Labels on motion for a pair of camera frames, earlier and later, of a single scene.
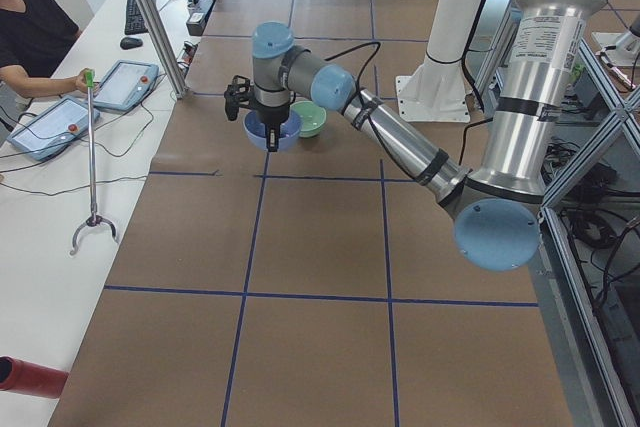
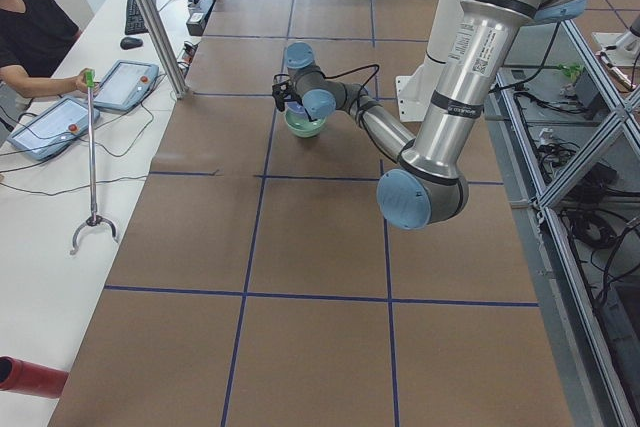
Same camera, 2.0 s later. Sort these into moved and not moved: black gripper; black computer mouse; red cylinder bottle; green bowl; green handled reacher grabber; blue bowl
Moved: black gripper; blue bowl
Not moved: red cylinder bottle; black computer mouse; green bowl; green handled reacher grabber
